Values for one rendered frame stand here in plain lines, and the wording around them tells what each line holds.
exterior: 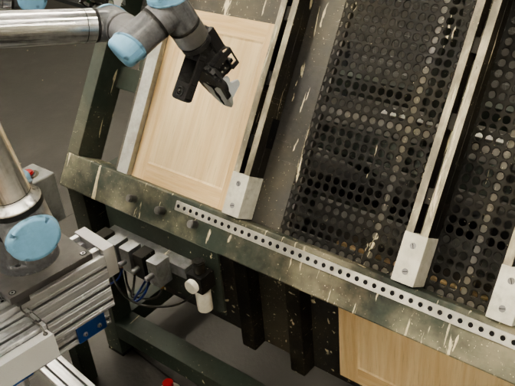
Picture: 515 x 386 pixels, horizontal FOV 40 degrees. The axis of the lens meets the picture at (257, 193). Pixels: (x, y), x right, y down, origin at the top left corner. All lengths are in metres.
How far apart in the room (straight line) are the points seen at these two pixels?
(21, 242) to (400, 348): 1.18
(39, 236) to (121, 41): 0.44
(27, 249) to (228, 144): 0.79
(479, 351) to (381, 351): 0.60
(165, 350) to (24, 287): 1.09
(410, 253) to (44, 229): 0.84
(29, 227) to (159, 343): 1.31
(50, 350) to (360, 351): 1.02
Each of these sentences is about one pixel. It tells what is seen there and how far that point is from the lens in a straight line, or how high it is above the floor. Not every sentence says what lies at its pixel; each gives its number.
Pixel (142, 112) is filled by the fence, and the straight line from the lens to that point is 2.34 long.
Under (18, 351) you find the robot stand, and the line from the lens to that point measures 1.71.
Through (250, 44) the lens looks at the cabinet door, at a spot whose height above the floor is 1.30.
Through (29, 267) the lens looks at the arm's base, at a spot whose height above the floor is 1.06.
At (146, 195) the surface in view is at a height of 0.88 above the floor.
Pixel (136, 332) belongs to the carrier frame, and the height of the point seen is 0.18.
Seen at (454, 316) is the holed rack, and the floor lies 0.89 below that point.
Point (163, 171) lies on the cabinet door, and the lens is 2.27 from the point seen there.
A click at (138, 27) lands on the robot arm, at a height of 1.58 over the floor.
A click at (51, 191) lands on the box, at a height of 0.87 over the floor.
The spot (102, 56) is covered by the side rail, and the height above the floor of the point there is 1.20.
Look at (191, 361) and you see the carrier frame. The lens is 2.66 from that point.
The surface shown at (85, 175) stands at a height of 0.86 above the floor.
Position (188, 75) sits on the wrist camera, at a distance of 1.62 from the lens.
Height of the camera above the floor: 2.04
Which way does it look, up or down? 32 degrees down
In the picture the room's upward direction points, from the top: 5 degrees counter-clockwise
